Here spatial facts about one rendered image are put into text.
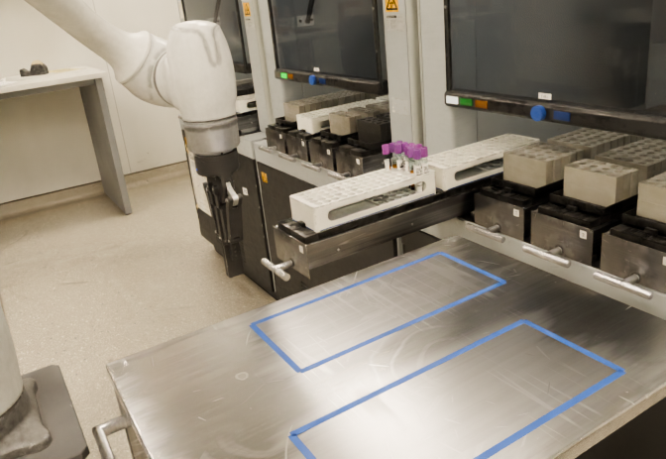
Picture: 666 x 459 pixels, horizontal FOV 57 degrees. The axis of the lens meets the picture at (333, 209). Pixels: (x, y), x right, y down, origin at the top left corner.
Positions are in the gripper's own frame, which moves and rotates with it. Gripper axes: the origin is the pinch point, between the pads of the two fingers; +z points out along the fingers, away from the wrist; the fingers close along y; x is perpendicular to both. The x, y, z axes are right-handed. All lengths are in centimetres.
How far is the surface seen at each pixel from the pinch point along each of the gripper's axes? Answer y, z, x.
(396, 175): -0.9, -6.7, -37.6
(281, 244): 3.5, 2.1, -11.7
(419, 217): -6.8, 1.1, -38.4
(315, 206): -4.5, -6.8, -15.9
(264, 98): 110, -8, -61
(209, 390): -38.2, -2.0, 18.9
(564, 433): -68, -2, -6
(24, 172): 350, 53, 11
